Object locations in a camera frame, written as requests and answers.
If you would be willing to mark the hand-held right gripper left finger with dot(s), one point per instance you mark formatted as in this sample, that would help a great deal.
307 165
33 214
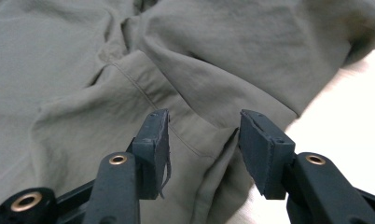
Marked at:
153 155

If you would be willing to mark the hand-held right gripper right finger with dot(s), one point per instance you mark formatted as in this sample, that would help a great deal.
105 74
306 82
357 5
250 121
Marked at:
266 155

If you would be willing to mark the olive green pants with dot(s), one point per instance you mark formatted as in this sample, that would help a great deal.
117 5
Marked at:
145 77

